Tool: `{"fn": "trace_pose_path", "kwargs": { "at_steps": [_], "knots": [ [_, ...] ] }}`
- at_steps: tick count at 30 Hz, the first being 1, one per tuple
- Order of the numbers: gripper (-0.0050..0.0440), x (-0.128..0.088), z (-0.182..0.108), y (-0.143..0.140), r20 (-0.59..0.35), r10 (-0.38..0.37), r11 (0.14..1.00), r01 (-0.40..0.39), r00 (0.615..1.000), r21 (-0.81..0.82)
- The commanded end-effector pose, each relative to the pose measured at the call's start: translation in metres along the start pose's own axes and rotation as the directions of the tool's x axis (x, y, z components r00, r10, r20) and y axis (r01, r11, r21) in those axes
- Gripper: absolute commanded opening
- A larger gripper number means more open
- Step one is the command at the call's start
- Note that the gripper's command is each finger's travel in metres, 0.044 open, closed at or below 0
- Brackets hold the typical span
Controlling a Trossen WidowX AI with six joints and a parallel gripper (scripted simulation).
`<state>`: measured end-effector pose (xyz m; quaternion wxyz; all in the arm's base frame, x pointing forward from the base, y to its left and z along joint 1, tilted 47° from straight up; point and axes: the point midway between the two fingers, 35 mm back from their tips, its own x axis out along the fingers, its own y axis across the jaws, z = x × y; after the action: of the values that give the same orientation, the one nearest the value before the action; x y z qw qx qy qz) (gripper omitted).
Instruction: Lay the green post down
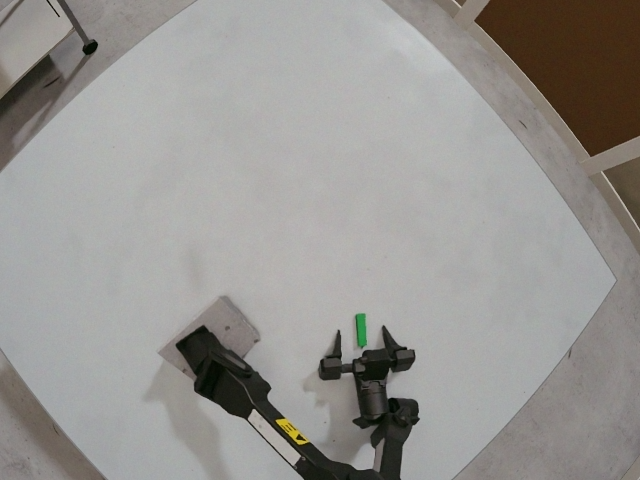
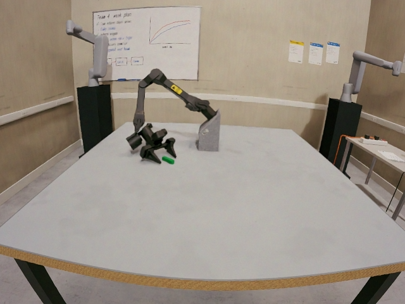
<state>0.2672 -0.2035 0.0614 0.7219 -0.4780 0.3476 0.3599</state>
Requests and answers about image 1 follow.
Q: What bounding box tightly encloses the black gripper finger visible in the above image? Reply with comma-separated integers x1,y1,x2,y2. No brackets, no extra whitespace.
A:
382,325,408,358
326,329,342,360

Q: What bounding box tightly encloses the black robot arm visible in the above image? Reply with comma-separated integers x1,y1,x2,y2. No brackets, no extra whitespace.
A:
175,325,420,480

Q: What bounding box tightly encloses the green rectangular block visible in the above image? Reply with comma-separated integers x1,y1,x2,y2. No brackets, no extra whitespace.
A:
356,313,367,346

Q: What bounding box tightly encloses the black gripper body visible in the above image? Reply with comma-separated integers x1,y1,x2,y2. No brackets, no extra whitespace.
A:
318,349,416,399

